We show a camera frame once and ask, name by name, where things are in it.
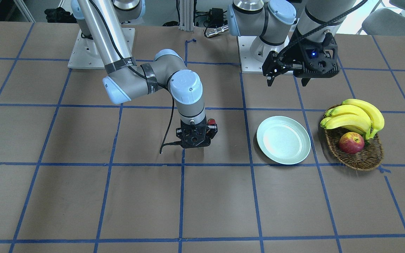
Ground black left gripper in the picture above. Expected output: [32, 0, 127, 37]
[262, 50, 311, 87]

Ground red apple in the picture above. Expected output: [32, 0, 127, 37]
[339, 132, 365, 154]

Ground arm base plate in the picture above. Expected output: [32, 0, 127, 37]
[67, 30, 105, 70]
[237, 35, 289, 74]

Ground brown wicker basket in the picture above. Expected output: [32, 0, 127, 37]
[323, 104, 384, 171]

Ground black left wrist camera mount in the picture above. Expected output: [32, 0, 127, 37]
[290, 32, 339, 78]

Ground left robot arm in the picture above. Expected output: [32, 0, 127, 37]
[227, 0, 358, 86]

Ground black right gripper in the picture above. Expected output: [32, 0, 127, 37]
[175, 116, 218, 140]

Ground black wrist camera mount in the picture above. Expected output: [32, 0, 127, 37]
[178, 127, 211, 149]
[290, 32, 339, 78]

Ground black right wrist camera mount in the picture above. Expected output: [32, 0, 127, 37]
[178, 127, 211, 149]

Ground light green plate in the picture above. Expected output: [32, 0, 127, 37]
[256, 116, 311, 165]

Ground grey chair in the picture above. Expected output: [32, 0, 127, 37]
[361, 0, 405, 36]

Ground aluminium frame post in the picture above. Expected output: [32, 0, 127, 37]
[177, 0, 195, 33]

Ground black cables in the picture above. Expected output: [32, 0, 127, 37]
[159, 104, 184, 154]

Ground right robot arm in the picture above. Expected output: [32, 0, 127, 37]
[71, 0, 218, 148]

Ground yellow banana bunch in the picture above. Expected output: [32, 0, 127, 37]
[320, 99, 385, 141]

